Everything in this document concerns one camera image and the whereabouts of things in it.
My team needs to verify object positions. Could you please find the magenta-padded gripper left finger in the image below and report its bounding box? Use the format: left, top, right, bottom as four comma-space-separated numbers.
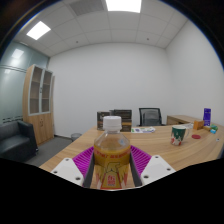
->
50, 145, 96, 189

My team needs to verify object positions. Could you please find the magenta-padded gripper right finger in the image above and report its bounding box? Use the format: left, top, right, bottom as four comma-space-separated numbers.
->
129, 144, 177, 189

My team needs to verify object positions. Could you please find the yellow-labelled drink bottle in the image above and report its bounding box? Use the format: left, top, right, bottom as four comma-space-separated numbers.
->
93, 115, 132, 190

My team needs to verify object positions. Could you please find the grey waste bin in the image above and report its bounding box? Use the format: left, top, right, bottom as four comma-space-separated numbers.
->
70, 132, 83, 142

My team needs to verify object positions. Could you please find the green and white mug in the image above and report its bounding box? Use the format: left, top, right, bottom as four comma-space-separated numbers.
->
170, 125, 190, 147

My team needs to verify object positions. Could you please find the white and green pamphlet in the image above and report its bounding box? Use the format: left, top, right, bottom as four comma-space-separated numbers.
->
130, 126, 157, 134

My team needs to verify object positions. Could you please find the black mesh office chair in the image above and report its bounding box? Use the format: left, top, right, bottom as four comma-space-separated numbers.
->
138, 107, 166, 127

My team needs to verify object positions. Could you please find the wooden glass-door shelf cabinet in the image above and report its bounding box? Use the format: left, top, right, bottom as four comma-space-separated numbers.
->
22, 63, 55, 146

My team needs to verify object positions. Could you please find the wooden side desk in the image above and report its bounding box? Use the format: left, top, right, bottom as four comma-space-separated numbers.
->
166, 114, 205, 126

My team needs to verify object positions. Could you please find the black leather sofa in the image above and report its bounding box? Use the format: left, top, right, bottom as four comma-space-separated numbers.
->
0, 119, 39, 163

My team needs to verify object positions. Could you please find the dark carton with tan base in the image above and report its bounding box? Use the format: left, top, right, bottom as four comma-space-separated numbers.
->
113, 109, 133, 133

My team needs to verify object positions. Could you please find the dark brown carton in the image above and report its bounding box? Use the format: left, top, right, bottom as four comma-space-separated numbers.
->
96, 111, 111, 131

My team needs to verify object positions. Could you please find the purple stand-up pouch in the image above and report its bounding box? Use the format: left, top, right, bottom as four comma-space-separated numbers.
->
203, 107, 212, 127

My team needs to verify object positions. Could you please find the small ceiling light panel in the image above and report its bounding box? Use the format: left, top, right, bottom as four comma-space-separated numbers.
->
25, 20, 52, 41

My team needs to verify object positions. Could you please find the large ceiling light panel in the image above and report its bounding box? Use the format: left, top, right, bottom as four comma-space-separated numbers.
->
105, 0, 143, 14

